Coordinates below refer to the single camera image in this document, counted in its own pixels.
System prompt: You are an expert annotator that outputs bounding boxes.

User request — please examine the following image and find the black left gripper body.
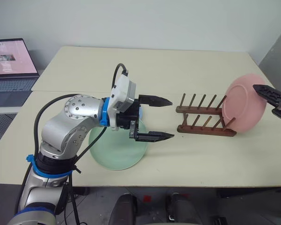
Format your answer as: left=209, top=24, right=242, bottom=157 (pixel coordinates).
left=116, top=98, right=141, bottom=130

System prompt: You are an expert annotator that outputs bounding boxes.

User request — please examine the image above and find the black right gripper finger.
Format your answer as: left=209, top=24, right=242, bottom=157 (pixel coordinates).
left=252, top=84, right=281, bottom=108

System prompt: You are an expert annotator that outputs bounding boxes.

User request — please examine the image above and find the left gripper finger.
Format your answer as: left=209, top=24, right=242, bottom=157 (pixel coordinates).
left=128, top=120, right=175, bottom=143
left=138, top=95, right=173, bottom=107

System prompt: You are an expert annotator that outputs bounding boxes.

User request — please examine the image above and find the pink plate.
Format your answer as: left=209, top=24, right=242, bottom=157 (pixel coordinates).
left=221, top=73, right=267, bottom=133

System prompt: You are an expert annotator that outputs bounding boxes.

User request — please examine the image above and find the wooden dish rack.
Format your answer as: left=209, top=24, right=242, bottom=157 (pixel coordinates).
left=175, top=93, right=237, bottom=138

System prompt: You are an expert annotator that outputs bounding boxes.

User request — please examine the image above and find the green plate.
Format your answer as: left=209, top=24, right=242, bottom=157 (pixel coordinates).
left=88, top=118, right=149, bottom=171

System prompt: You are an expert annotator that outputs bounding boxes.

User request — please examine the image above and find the dark grey partition panel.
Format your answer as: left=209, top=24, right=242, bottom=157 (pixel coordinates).
left=258, top=22, right=281, bottom=92

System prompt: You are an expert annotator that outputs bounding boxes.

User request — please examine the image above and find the dark rounded shape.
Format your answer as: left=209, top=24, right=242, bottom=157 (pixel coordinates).
left=165, top=192, right=202, bottom=225
left=107, top=193, right=138, bottom=225

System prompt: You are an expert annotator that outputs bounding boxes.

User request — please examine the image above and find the open laptop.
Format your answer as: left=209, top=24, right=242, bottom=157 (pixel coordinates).
left=0, top=38, right=41, bottom=108

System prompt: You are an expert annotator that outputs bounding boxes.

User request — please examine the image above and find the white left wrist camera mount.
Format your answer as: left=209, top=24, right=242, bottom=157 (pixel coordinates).
left=108, top=74, right=137, bottom=131

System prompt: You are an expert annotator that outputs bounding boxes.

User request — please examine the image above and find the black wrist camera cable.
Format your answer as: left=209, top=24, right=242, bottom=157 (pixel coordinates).
left=63, top=63, right=130, bottom=225

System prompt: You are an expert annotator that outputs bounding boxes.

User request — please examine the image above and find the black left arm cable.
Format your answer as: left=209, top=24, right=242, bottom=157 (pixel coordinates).
left=14, top=93, right=79, bottom=211

